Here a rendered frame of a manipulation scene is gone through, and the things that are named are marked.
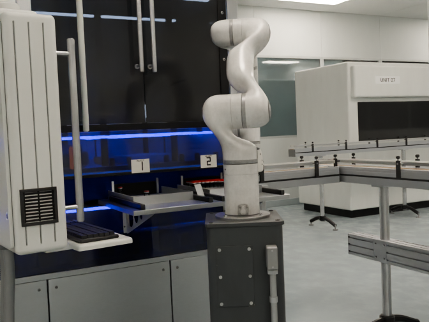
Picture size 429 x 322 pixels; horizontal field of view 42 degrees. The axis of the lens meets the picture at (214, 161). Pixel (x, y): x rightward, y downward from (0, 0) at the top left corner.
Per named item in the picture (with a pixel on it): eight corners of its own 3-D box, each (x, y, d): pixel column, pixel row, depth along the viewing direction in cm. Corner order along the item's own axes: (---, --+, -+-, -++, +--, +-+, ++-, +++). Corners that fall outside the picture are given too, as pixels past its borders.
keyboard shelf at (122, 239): (15, 239, 214) (15, 232, 214) (84, 229, 230) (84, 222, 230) (55, 257, 178) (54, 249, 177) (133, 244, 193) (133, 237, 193)
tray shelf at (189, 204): (97, 203, 247) (97, 199, 247) (234, 190, 279) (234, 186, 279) (133, 216, 204) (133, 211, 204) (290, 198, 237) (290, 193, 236)
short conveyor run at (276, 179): (235, 193, 281) (234, 162, 280) (221, 191, 295) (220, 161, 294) (341, 182, 312) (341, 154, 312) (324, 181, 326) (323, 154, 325)
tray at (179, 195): (108, 198, 249) (108, 190, 249) (162, 193, 261) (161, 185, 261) (133, 206, 219) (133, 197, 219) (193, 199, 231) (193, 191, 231)
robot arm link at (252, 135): (238, 142, 238) (259, 141, 236) (237, 111, 237) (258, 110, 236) (239, 142, 246) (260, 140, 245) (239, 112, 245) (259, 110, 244)
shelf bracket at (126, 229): (123, 232, 244) (122, 204, 244) (129, 232, 246) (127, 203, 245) (151, 245, 214) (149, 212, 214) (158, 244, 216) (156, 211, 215)
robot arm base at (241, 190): (272, 219, 183) (270, 163, 182) (215, 222, 183) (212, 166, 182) (267, 211, 202) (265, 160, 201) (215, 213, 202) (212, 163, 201)
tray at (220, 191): (177, 191, 265) (177, 184, 264) (225, 187, 277) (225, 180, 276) (210, 197, 235) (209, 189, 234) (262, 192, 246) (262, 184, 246)
